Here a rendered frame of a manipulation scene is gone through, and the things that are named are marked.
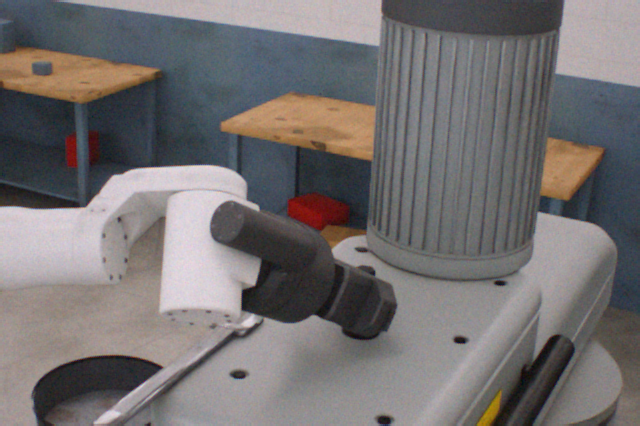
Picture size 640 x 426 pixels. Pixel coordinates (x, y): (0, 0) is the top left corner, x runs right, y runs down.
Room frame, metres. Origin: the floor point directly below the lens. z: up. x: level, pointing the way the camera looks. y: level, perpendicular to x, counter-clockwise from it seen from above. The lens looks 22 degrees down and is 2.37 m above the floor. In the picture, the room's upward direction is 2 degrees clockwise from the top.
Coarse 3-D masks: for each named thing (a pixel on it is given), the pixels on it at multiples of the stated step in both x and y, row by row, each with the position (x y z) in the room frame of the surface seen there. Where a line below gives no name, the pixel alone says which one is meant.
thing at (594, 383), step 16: (592, 352) 1.46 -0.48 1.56; (576, 368) 1.41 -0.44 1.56; (592, 368) 1.41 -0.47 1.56; (608, 368) 1.41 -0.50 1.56; (576, 384) 1.36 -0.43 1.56; (592, 384) 1.36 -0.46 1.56; (608, 384) 1.36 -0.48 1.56; (560, 400) 1.31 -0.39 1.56; (576, 400) 1.31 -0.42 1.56; (592, 400) 1.31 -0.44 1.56; (608, 400) 1.31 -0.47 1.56; (560, 416) 1.26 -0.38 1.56; (576, 416) 1.26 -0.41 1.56; (592, 416) 1.27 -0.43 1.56; (608, 416) 1.30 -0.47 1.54
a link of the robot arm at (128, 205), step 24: (144, 168) 0.78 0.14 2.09; (168, 168) 0.77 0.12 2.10; (192, 168) 0.77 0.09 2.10; (216, 168) 0.77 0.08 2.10; (120, 192) 0.76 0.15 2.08; (144, 192) 0.76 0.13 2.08; (168, 192) 0.76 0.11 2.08; (240, 192) 0.77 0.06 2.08; (96, 216) 0.75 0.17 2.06; (120, 216) 0.79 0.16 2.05; (144, 216) 0.79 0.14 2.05; (72, 240) 0.74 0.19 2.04; (96, 240) 0.74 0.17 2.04; (120, 240) 0.78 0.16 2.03; (96, 264) 0.74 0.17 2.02; (120, 264) 0.77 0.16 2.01
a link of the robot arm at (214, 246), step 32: (192, 192) 0.75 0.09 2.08; (192, 224) 0.73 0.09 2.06; (224, 224) 0.71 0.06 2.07; (256, 224) 0.71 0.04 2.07; (288, 224) 0.75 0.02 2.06; (192, 256) 0.72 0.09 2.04; (224, 256) 0.72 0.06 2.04; (256, 256) 0.75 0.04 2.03; (288, 256) 0.74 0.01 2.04; (192, 288) 0.70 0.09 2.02; (224, 288) 0.71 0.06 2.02; (256, 288) 0.76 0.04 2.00; (288, 288) 0.76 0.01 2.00; (192, 320) 0.73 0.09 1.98; (224, 320) 0.72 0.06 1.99
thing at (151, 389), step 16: (208, 336) 0.85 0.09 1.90; (224, 336) 0.86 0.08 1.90; (240, 336) 0.87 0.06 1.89; (192, 352) 0.82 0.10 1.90; (208, 352) 0.83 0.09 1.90; (176, 368) 0.79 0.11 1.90; (192, 368) 0.80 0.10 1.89; (144, 384) 0.76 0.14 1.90; (160, 384) 0.76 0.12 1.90; (128, 400) 0.73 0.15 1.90; (144, 400) 0.74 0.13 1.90; (112, 416) 0.71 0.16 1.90; (128, 416) 0.71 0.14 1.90
